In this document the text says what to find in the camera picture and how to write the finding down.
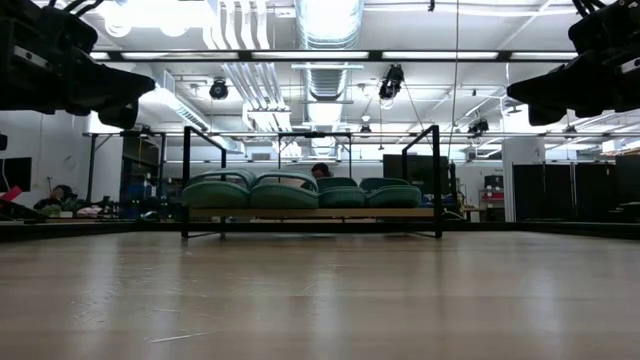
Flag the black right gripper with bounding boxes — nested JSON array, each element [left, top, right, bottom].
[[506, 0, 640, 127]]

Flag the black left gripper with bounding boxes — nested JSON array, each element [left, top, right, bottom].
[[0, 0, 156, 131]]

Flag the green rubber slide sandal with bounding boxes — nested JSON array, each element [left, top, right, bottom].
[[315, 175, 368, 209], [359, 176, 424, 209], [180, 168, 258, 210], [249, 170, 322, 210]]

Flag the black metal wooden shelf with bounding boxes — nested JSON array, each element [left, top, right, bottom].
[[180, 123, 446, 240]]

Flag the black storage rack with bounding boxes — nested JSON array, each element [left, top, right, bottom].
[[121, 133, 166, 219]]

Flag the white room column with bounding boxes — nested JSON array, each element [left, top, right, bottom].
[[501, 135, 546, 224]]

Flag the black partition panels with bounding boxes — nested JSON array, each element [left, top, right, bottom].
[[512, 160, 616, 224]]

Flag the red storage box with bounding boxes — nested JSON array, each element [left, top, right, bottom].
[[482, 174, 506, 202]]

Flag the person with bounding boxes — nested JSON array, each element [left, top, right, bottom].
[[310, 161, 334, 181], [32, 183, 77, 212]]

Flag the black overhead rig beam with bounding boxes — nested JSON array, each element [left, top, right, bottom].
[[88, 48, 580, 63]]

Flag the dark background cabinet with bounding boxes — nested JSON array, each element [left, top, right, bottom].
[[382, 153, 451, 201]]

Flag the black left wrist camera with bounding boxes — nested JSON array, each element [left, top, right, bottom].
[[42, 7, 100, 56]]

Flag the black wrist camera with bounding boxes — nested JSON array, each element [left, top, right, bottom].
[[568, 2, 621, 54], [42, 7, 100, 56]]

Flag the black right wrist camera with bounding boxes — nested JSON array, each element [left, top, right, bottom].
[[568, 2, 621, 54]]

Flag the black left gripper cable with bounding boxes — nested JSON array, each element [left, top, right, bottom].
[[47, 0, 105, 16]]

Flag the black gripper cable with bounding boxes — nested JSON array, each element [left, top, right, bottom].
[[47, 0, 105, 16], [571, 0, 604, 16]]

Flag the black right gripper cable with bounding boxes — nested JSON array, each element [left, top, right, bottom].
[[571, 0, 604, 16]]

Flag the black wall monitor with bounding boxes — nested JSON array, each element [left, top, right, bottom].
[[0, 156, 33, 194]]

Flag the black table rig frame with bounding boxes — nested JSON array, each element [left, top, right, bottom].
[[0, 218, 640, 244]]

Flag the black overhead camera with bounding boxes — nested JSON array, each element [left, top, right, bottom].
[[378, 63, 406, 101]]

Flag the silver ceiling air duct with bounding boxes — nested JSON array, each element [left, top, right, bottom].
[[294, 0, 365, 50]]

